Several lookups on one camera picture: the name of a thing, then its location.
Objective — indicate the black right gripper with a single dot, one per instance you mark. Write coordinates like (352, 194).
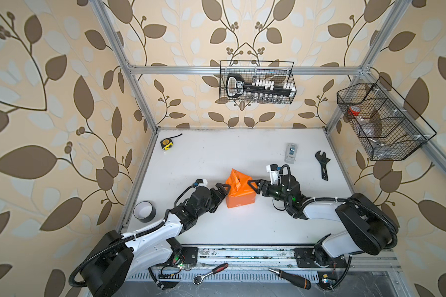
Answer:
(262, 183)

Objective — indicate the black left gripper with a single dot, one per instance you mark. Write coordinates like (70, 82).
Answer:
(218, 198)

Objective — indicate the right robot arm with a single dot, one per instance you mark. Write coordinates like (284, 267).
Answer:
(367, 229)

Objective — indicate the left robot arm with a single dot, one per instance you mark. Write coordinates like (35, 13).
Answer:
(117, 256)

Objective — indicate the black adjustable wrench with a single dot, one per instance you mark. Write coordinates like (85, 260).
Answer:
(323, 161)

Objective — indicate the yellow tape measure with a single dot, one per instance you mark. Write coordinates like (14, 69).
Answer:
(167, 143)

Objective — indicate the black orange screwdriver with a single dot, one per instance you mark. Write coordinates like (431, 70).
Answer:
(296, 280)

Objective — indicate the red capped plastic bottle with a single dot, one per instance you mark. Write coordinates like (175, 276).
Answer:
(355, 113)

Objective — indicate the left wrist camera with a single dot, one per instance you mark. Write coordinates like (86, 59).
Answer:
(200, 182)

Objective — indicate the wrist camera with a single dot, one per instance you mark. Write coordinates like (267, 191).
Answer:
(200, 182)
(275, 173)

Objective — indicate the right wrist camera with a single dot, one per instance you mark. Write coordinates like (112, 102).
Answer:
(275, 173)

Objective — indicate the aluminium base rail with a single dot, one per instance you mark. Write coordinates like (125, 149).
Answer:
(285, 257)

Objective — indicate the red handled ratchet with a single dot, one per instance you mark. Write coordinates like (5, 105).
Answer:
(199, 278)

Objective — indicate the back wire basket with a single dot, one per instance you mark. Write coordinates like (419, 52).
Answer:
(278, 71)

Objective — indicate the socket set rail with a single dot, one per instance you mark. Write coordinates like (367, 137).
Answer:
(235, 87)

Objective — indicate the side wire basket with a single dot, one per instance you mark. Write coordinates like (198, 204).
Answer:
(395, 130)

